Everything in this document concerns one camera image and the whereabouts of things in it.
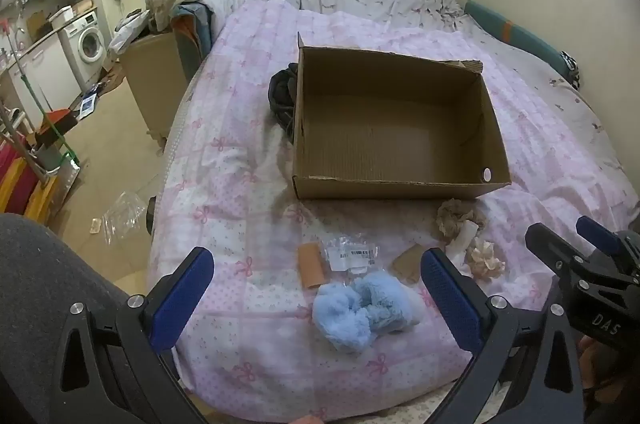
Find small brown cardboard scrap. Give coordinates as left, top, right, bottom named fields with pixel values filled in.
left=391, top=243, right=427, bottom=288

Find brown cardboard box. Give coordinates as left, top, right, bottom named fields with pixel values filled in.
left=291, top=31, right=512, bottom=201

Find blue orange cushion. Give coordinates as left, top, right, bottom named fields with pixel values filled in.
left=171, top=1, right=217, bottom=72

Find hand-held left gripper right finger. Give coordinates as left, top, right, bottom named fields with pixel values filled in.
left=420, top=246, right=588, bottom=424

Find blue fluffy socks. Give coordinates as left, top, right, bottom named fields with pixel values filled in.
left=312, top=275, right=421, bottom=352

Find clear plastic bag with label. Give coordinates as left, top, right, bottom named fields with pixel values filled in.
left=320, top=234, right=379, bottom=276

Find white floral bed sheet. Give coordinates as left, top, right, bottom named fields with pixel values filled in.
left=257, top=0, right=640, bottom=215

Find pink bow printed blanket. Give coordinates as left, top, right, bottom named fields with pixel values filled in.
left=147, top=0, right=640, bottom=410

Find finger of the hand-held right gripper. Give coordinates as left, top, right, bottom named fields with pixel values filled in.
left=576, top=216, right=626, bottom=261
left=525, top=223, right=592, bottom=285

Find black white patterned cloth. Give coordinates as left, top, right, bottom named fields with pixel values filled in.
left=560, top=50, right=582, bottom=91

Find white kitchen cabinet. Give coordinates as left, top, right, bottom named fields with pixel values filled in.
left=0, top=31, right=83, bottom=127

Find white washing machine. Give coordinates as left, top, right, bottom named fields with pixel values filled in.
left=59, top=10, right=109, bottom=78

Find cream spotted scrunchie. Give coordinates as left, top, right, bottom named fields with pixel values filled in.
left=465, top=238, right=507, bottom=281

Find beige crumpled sock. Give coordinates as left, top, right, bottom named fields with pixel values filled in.
left=435, top=198, right=489, bottom=248

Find white clothes pile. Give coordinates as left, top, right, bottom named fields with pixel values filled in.
left=107, top=8, right=152, bottom=56

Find person's right hand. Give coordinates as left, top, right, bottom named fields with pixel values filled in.
left=577, top=336, right=640, bottom=407

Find green handle mop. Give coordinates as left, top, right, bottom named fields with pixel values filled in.
left=0, top=20, right=82, bottom=167

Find peach sock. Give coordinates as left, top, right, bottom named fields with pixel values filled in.
left=298, top=242, right=327, bottom=289

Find white rolled sock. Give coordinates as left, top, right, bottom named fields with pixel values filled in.
left=444, top=220, right=482, bottom=263

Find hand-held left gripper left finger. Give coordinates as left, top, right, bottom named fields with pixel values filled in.
left=50, top=246, right=216, bottom=424

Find yellow wooden rack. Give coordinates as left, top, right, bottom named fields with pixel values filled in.
left=0, top=158, right=62, bottom=227

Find teal pillow with orange stripe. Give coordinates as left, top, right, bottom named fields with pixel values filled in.
left=464, top=0, right=576, bottom=77

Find blue white packet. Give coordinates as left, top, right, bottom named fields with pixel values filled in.
left=78, top=94, right=99, bottom=121

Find dark striped cloth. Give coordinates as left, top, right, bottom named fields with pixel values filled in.
left=267, top=62, right=301, bottom=144

